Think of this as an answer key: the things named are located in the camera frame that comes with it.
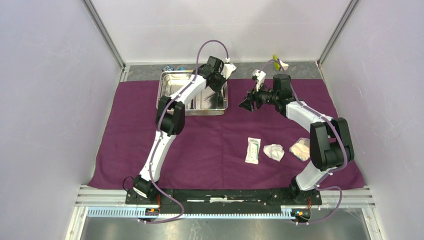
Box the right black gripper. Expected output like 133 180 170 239
238 81 279 112

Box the white sterile packet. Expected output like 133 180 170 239
245 137 261 165

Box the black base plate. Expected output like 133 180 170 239
125 187 323 215

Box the yellow green white object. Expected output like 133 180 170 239
272 54 289 72

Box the metal instrument tray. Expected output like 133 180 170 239
157 70 229 116

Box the beige gauze roll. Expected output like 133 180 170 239
289 137 310 162

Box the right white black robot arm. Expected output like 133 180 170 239
239 70 355 204

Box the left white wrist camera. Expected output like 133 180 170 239
221 57 237 80

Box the aluminium frame rail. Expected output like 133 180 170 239
65 185 386 240

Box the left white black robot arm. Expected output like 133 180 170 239
127 56 237 204

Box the white gauze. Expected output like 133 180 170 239
263 144 285 162

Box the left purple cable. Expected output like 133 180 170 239
147 39 231 225

